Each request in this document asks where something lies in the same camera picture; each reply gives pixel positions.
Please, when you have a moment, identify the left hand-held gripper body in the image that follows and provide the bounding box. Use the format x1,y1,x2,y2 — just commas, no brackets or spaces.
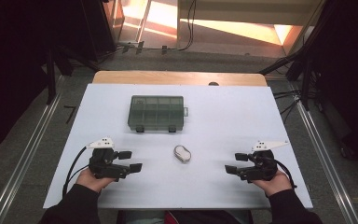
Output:
86,135,132,182

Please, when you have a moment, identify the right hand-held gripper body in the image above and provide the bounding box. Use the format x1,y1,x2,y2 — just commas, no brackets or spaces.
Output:
237,139,291,184

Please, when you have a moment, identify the small white oval case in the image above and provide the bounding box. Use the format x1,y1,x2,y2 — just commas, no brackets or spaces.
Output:
172,144,192,163

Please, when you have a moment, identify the smoky clear plastic compartment box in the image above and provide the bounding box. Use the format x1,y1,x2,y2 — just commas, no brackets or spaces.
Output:
127,94,189,133

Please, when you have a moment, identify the person's right hand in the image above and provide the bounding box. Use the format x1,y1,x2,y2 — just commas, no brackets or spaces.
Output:
251,170,293,198

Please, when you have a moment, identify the person's left hand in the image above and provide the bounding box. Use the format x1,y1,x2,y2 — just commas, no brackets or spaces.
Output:
75,167,117,194

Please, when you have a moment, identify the wooden table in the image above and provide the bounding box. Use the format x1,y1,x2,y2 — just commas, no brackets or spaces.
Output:
92,70,269,88

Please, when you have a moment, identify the black metal stand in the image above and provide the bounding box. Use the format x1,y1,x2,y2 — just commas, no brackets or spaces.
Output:
45,46,76,105
259,46,311,110

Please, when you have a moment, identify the black curtain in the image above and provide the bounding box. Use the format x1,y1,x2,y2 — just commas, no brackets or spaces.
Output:
0,0,119,157
304,0,358,169

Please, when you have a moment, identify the pale low cabinet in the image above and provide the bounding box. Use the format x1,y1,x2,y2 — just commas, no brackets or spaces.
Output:
176,0,324,59

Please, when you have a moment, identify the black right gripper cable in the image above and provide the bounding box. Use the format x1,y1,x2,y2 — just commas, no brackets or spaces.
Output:
262,155,298,189

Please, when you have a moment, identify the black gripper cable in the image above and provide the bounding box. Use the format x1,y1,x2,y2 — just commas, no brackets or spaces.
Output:
62,146,90,199
262,155,298,189

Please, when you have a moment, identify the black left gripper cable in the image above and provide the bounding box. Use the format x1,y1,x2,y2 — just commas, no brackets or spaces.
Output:
62,146,90,199

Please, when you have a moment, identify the aluminium floor rail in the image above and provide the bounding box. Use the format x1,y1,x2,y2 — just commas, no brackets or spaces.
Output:
0,92,63,224
292,90,358,224

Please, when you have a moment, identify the bundle of black floor cables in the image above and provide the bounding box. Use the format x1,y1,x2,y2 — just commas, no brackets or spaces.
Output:
273,89,302,124

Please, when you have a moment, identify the black floor cable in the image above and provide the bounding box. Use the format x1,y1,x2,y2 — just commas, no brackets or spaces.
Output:
155,0,198,52

